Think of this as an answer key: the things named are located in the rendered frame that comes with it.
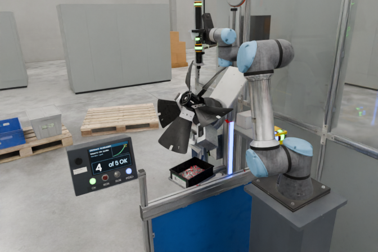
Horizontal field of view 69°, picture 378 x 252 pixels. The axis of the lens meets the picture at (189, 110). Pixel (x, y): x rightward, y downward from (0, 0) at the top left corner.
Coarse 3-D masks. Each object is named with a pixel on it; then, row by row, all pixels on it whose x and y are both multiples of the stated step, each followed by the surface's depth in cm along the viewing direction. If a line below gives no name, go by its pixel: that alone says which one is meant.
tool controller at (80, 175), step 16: (80, 144) 117; (96, 144) 112; (112, 144) 114; (128, 144) 117; (80, 160) 108; (96, 160) 111; (112, 160) 114; (128, 160) 117; (80, 176) 109; (96, 176) 112; (112, 176) 115; (128, 176) 118; (80, 192) 109
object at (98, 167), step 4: (92, 164) 111; (96, 164) 111; (100, 164) 112; (104, 164) 113; (92, 168) 111; (96, 168) 111; (100, 168) 112; (104, 168) 113; (96, 172) 111; (100, 172) 112
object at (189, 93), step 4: (184, 92) 186; (188, 92) 184; (184, 96) 185; (188, 96) 181; (192, 96) 179; (196, 96) 182; (180, 100) 185; (184, 100) 183; (188, 100) 178; (192, 100) 179; (196, 100) 181; (200, 100) 187; (204, 100) 186; (180, 104) 183; (184, 104) 179; (188, 104) 179; (192, 104) 180; (196, 104) 181; (204, 104) 184; (184, 108) 184; (188, 108) 182; (192, 108) 182
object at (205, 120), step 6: (198, 108) 172; (204, 108) 172; (210, 108) 171; (216, 108) 169; (222, 108) 167; (228, 108) 165; (198, 114) 166; (204, 114) 164; (210, 114) 162; (216, 114) 160; (222, 114) 158; (204, 120) 159; (210, 120) 157; (204, 126) 155
